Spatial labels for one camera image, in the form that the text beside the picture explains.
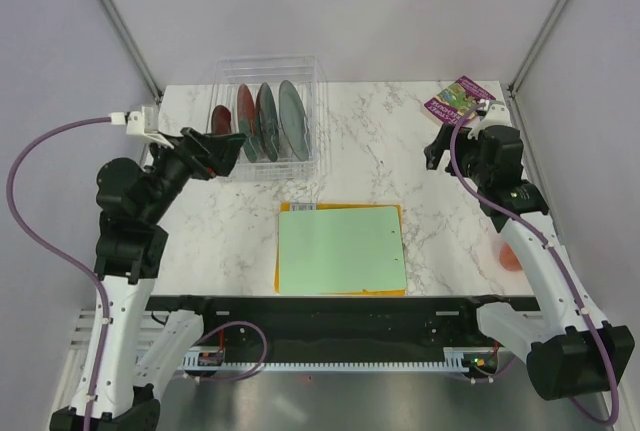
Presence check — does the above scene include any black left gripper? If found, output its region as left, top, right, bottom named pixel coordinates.
left=141, top=125, right=246, bottom=222

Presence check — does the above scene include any dark teal flowered plate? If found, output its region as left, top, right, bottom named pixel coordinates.
left=256, top=82, right=280, bottom=162

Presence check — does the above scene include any grey-green plate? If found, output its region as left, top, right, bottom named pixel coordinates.
left=278, top=80, right=311, bottom=162

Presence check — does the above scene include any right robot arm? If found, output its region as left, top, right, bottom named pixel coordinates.
left=424, top=124, right=635, bottom=400

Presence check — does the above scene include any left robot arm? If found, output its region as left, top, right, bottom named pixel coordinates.
left=49, top=128, right=246, bottom=430

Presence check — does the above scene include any small dark red plate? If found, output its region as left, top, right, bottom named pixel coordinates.
left=210, top=105, right=232, bottom=136

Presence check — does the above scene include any red and teal plate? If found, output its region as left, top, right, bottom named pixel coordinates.
left=236, top=84, right=260, bottom=163

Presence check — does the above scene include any purple book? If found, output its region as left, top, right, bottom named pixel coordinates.
left=424, top=76, right=495, bottom=125

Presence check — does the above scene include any orange folder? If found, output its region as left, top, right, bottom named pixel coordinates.
left=273, top=201, right=407, bottom=297

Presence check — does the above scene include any orange plastic cup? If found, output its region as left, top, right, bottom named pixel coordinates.
left=498, top=243, right=522, bottom=272

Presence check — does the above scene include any light green cutting board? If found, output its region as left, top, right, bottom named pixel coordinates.
left=277, top=205, right=407, bottom=296

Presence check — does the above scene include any white wire dish rack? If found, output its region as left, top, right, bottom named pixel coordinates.
left=207, top=55, right=321, bottom=181

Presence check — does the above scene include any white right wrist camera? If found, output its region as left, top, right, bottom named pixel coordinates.
left=468, top=99, right=511, bottom=140

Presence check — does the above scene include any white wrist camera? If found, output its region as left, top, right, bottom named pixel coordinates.
left=108, top=105, right=173, bottom=148
left=468, top=99, right=511, bottom=140

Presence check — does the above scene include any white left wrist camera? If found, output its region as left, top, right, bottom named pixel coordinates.
left=108, top=105, right=173, bottom=148

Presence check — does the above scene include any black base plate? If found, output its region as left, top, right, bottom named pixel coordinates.
left=144, top=293, right=541, bottom=365

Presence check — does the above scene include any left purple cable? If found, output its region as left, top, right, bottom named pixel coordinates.
left=5, top=115, right=114, bottom=431

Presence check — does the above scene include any purple cable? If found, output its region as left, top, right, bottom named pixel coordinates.
left=5, top=115, right=114, bottom=431
left=449, top=99, right=622, bottom=426

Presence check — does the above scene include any aluminium front rail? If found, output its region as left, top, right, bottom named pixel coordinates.
left=70, top=311, right=169, bottom=349

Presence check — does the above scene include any white cable duct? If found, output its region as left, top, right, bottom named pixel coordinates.
left=179, top=348, right=499, bottom=374

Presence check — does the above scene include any left aluminium frame post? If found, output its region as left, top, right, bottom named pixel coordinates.
left=96, top=0, right=164, bottom=104

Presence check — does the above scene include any aluminium frame post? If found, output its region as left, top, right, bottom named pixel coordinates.
left=96, top=0, right=164, bottom=104
left=506, top=0, right=571, bottom=99

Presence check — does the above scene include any right aluminium frame post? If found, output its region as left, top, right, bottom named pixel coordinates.
left=506, top=0, right=571, bottom=99

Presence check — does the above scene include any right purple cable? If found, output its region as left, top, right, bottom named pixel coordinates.
left=449, top=99, right=622, bottom=426

